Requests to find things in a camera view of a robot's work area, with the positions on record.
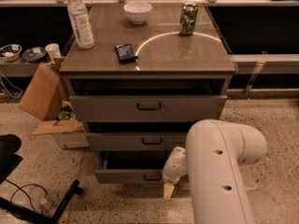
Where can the white ceramic bowl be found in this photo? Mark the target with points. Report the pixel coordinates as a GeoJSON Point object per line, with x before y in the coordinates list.
{"type": "Point", "coordinates": [138, 11]}

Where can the clear plastic water bottle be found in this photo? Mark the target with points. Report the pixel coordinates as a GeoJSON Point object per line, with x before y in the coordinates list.
{"type": "Point", "coordinates": [79, 17]}

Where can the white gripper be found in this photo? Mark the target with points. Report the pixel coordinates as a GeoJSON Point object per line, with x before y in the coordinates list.
{"type": "Point", "coordinates": [173, 171]}

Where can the grey middle drawer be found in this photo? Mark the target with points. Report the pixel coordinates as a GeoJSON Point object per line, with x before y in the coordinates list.
{"type": "Point", "coordinates": [135, 141]}

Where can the brown cardboard box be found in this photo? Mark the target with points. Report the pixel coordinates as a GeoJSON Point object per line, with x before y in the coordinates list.
{"type": "Point", "coordinates": [45, 94]}

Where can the dark blue snack packet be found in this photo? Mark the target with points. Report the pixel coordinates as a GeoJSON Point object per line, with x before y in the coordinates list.
{"type": "Point", "coordinates": [125, 53]}

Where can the white paper cup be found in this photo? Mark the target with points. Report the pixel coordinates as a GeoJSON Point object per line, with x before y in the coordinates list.
{"type": "Point", "coordinates": [53, 50]}

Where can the blue patterned bowl left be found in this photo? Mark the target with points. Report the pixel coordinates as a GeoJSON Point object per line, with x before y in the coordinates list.
{"type": "Point", "coordinates": [11, 52]}

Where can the grey bottom drawer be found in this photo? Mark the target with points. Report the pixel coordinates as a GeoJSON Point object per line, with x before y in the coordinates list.
{"type": "Point", "coordinates": [136, 167]}

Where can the green snack bag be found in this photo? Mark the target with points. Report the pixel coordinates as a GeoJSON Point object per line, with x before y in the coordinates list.
{"type": "Point", "coordinates": [66, 115]}

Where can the grey three-drawer cabinet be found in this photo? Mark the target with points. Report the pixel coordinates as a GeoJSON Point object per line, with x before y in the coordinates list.
{"type": "Point", "coordinates": [167, 63]}

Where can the green soda can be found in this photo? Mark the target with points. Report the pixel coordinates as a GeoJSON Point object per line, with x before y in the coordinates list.
{"type": "Point", "coordinates": [188, 18]}

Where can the blue patterned plate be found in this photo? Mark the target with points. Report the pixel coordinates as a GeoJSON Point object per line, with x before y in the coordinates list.
{"type": "Point", "coordinates": [34, 55]}

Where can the grey drawer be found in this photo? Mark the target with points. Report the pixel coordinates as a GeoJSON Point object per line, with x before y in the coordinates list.
{"type": "Point", "coordinates": [135, 141]}
{"type": "Point", "coordinates": [143, 108]}
{"type": "Point", "coordinates": [136, 167]}

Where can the grey top drawer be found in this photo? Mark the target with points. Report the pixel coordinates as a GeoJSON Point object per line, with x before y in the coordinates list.
{"type": "Point", "coordinates": [143, 108]}

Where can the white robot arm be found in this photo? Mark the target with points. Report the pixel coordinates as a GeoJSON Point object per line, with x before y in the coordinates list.
{"type": "Point", "coordinates": [211, 158]}

